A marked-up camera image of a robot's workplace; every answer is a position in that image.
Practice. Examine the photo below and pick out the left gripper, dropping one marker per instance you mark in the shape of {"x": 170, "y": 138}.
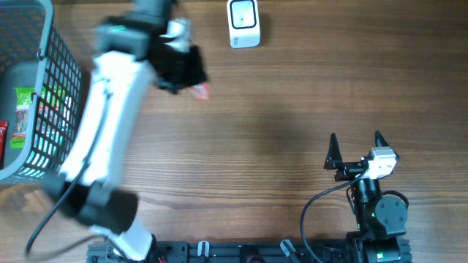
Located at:
{"x": 197, "y": 73}

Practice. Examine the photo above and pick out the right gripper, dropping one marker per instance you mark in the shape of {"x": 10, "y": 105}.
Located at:
{"x": 335, "y": 158}

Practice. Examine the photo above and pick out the small orange white packet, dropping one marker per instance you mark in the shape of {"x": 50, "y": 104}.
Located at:
{"x": 201, "y": 91}

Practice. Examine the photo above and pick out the green candy bag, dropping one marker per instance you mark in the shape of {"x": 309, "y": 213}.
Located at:
{"x": 56, "y": 97}

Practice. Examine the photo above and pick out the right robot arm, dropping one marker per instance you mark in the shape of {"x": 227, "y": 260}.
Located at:
{"x": 381, "y": 216}

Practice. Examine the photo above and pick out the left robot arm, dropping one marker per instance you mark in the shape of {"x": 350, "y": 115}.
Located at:
{"x": 87, "y": 186}

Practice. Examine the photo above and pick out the white barcode scanner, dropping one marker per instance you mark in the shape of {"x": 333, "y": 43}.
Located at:
{"x": 244, "y": 23}

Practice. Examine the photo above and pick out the grey plastic shopping basket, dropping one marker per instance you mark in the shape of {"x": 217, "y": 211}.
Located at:
{"x": 41, "y": 91}

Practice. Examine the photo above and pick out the red snack bar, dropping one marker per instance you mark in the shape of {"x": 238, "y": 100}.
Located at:
{"x": 3, "y": 137}

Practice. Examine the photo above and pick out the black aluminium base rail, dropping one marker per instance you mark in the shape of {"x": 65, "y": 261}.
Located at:
{"x": 285, "y": 251}

